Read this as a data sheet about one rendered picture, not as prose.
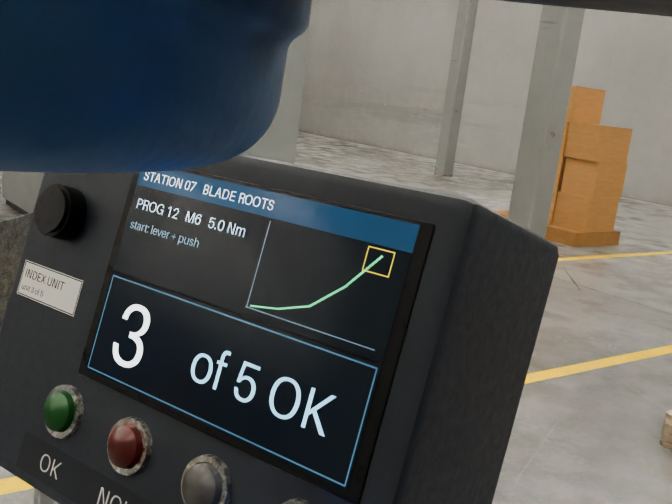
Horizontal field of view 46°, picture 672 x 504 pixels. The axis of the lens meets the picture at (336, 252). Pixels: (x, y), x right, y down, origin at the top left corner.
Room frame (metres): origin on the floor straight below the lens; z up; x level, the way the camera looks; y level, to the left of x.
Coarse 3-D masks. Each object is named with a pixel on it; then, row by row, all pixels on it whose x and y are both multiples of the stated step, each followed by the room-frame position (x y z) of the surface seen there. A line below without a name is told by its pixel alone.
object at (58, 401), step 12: (48, 396) 0.38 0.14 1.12; (60, 396) 0.37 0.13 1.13; (72, 396) 0.37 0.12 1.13; (48, 408) 0.37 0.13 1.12; (60, 408) 0.36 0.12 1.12; (72, 408) 0.37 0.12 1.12; (48, 420) 0.37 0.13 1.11; (60, 420) 0.36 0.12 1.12; (72, 420) 0.36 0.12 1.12; (60, 432) 0.37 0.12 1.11; (72, 432) 0.36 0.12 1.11
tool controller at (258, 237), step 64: (64, 192) 0.40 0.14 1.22; (128, 192) 0.40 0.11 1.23; (192, 192) 0.37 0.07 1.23; (256, 192) 0.35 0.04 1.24; (320, 192) 0.34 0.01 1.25; (384, 192) 0.32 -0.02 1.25; (64, 256) 0.41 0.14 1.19; (128, 256) 0.38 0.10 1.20; (192, 256) 0.36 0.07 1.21; (256, 256) 0.34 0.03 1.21; (320, 256) 0.32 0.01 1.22; (384, 256) 0.31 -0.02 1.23; (448, 256) 0.30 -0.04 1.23; (512, 256) 0.33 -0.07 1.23; (64, 320) 0.39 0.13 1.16; (192, 320) 0.35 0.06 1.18; (256, 320) 0.33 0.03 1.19; (320, 320) 0.31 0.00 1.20; (384, 320) 0.30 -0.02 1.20; (448, 320) 0.29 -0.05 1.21; (512, 320) 0.34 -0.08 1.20; (0, 384) 0.40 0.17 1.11; (192, 384) 0.34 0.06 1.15; (256, 384) 0.32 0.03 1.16; (320, 384) 0.30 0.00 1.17; (384, 384) 0.29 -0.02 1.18; (448, 384) 0.30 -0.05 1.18; (512, 384) 0.35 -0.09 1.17; (0, 448) 0.39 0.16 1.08; (64, 448) 0.37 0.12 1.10; (192, 448) 0.33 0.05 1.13; (256, 448) 0.31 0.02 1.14; (320, 448) 0.29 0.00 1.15; (384, 448) 0.28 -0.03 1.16; (448, 448) 0.30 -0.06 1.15
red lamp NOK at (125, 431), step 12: (120, 420) 0.35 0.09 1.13; (132, 420) 0.35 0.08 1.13; (120, 432) 0.34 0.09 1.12; (132, 432) 0.34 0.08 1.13; (144, 432) 0.34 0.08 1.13; (108, 444) 0.34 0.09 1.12; (120, 444) 0.34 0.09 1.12; (132, 444) 0.34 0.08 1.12; (144, 444) 0.34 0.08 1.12; (108, 456) 0.35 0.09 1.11; (120, 456) 0.34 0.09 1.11; (132, 456) 0.33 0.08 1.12; (144, 456) 0.34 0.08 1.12; (120, 468) 0.34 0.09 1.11; (132, 468) 0.34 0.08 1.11; (144, 468) 0.34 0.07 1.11
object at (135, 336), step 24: (120, 288) 0.38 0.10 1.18; (144, 288) 0.37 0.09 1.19; (120, 312) 0.37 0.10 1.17; (144, 312) 0.36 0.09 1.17; (168, 312) 0.36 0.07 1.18; (96, 336) 0.38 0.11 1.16; (120, 336) 0.37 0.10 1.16; (144, 336) 0.36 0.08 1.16; (168, 336) 0.35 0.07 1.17; (96, 360) 0.37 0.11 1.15; (120, 360) 0.36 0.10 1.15; (144, 360) 0.36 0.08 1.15; (120, 384) 0.36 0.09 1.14; (144, 384) 0.35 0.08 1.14
